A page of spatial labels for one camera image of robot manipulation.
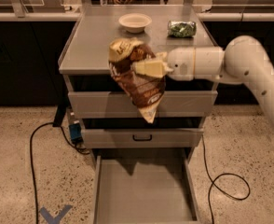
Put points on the grey top drawer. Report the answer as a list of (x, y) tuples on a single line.
[(106, 104)]

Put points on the brown chip bag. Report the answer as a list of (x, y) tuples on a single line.
[(144, 91)]

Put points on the blue power box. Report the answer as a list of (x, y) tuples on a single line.
[(75, 133)]

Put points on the green snack bag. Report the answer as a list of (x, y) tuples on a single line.
[(182, 29)]

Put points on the grey bottom drawer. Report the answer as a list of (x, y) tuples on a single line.
[(143, 191)]

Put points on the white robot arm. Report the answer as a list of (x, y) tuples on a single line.
[(243, 61)]

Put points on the black middle drawer handle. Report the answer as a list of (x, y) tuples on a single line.
[(142, 138)]

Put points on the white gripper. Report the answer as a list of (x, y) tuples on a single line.
[(181, 62)]

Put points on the white paper bowl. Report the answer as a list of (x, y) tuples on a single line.
[(134, 22)]

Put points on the grey middle drawer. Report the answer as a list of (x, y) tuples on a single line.
[(122, 138)]

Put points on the grey drawer cabinet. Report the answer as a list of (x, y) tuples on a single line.
[(84, 62)]

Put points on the grey drawer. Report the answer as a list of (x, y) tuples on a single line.
[(122, 138), (143, 191), (106, 104)]

